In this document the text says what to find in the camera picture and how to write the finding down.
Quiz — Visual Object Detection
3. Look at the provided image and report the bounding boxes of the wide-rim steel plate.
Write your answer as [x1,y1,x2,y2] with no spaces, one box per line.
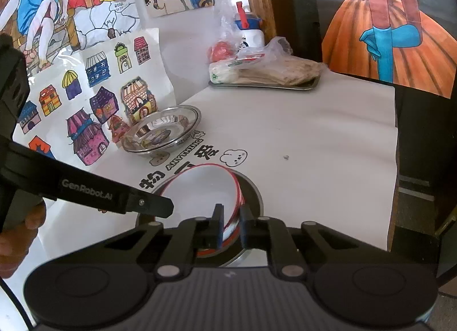
[121,105,201,153]

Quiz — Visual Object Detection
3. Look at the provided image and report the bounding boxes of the colourful houses drawing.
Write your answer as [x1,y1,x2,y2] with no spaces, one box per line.
[12,27,176,168]

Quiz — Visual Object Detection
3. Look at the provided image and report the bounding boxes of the children and duck drawing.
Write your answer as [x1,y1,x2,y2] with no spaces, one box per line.
[0,0,141,72]

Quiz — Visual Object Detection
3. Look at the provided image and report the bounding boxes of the white bun packet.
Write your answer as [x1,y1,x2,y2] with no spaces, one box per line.
[209,60,240,84]

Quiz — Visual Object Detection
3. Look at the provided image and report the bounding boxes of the small steel bowl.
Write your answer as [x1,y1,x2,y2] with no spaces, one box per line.
[136,170,268,269]

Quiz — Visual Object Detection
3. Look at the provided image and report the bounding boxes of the deep steel plate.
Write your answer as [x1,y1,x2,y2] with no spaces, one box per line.
[123,131,199,156]

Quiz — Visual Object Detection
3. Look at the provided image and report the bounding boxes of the black cable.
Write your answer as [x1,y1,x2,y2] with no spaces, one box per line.
[0,277,33,330]

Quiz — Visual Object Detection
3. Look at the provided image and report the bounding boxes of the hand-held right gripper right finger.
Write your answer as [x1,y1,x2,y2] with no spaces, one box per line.
[240,206,358,279]

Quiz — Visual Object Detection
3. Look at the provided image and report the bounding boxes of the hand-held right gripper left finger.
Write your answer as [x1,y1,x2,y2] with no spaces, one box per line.
[103,203,225,279]

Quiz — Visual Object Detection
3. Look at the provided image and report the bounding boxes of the clear plastic bag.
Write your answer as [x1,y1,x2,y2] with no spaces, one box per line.
[209,3,250,67]

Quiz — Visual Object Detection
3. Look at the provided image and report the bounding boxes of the white printed table cover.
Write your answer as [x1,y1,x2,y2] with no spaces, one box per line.
[0,67,399,282]

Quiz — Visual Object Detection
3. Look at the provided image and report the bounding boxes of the plastic bag of brown sticks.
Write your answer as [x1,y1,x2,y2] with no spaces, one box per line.
[234,36,327,86]

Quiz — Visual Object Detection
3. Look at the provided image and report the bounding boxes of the white bowl with red rim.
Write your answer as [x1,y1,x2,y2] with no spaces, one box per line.
[196,243,236,259]
[159,163,246,246]

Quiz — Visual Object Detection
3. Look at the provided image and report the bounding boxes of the orange dress figure poster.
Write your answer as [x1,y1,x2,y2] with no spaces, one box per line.
[320,0,457,99]

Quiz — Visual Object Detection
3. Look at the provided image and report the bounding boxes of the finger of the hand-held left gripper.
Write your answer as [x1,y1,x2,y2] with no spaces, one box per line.
[126,191,175,219]

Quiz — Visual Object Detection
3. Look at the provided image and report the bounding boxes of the person's left hand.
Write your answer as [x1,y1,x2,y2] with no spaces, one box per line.
[0,200,48,279]

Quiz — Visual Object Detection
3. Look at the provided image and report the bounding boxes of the white bottle with blue lid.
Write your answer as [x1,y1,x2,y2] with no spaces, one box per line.
[234,2,266,49]

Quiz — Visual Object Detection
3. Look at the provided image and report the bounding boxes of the red tomatoes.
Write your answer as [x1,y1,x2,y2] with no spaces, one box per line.
[211,41,233,64]

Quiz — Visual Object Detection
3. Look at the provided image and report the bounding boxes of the steel tray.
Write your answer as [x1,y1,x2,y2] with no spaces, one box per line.
[208,67,320,91]

